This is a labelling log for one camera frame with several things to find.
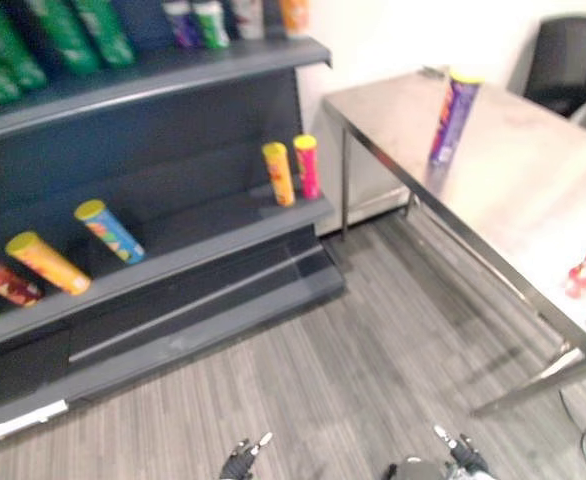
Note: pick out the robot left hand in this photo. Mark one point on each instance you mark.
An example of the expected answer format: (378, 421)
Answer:
(243, 457)

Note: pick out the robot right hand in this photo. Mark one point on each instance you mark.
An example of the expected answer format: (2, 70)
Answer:
(460, 447)

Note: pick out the blue chips can yellow lid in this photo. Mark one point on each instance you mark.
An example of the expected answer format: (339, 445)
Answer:
(110, 234)

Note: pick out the dark red chips can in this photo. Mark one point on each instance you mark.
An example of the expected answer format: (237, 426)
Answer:
(3, 282)

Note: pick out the pink chips can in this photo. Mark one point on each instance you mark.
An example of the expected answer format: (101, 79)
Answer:
(308, 167)

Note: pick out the dark grey shelf unit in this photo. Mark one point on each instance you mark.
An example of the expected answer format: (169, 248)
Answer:
(173, 130)

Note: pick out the small green chips can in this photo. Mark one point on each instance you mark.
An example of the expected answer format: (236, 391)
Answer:
(212, 25)

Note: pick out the small purple chips can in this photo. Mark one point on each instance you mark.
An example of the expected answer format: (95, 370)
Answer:
(183, 25)

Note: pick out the small grey chips can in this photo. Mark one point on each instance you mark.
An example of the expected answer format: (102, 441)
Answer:
(248, 20)

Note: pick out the small orange chips can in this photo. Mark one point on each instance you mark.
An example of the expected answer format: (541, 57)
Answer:
(294, 17)

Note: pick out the stainless steel table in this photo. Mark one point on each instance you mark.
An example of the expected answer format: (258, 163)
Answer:
(513, 165)

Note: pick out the black office chair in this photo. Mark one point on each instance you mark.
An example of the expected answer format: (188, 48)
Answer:
(563, 60)

